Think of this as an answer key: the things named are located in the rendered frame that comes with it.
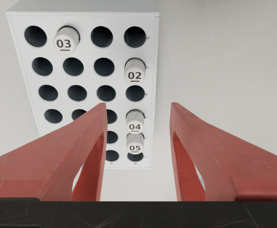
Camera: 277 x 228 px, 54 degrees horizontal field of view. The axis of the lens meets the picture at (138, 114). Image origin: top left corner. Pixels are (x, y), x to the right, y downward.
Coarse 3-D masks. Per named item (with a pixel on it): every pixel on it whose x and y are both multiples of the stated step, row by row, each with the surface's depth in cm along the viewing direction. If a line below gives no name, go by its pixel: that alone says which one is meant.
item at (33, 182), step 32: (64, 128) 9; (96, 128) 10; (0, 160) 6; (32, 160) 6; (64, 160) 7; (96, 160) 11; (0, 192) 5; (32, 192) 5; (64, 192) 7; (96, 192) 11; (0, 224) 5; (32, 224) 5; (64, 224) 5; (96, 224) 5; (128, 224) 5; (160, 224) 5; (192, 224) 5; (224, 224) 5; (256, 224) 5
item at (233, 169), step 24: (192, 120) 10; (192, 144) 8; (216, 144) 7; (240, 144) 7; (192, 168) 11; (216, 168) 6; (240, 168) 6; (264, 168) 6; (192, 192) 11; (216, 192) 6; (240, 192) 5; (264, 192) 5
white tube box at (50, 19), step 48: (48, 0) 17; (96, 0) 17; (144, 0) 17; (48, 48) 16; (96, 48) 16; (144, 48) 16; (48, 96) 19; (96, 96) 18; (144, 96) 18; (144, 144) 21
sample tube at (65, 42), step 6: (60, 30) 15; (66, 30) 15; (72, 30) 15; (60, 36) 14; (66, 36) 14; (72, 36) 15; (78, 36) 16; (54, 42) 15; (60, 42) 15; (66, 42) 15; (72, 42) 15; (60, 48) 15; (66, 48) 15; (72, 48) 15; (66, 54) 15
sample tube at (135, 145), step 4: (128, 136) 20; (132, 136) 19; (136, 136) 19; (140, 136) 20; (128, 140) 19; (132, 140) 19; (136, 140) 19; (140, 140) 19; (128, 144) 19; (132, 144) 19; (136, 144) 19; (140, 144) 19; (128, 148) 19; (132, 148) 19; (136, 148) 19; (140, 148) 19; (132, 152) 19; (136, 152) 19; (140, 152) 20
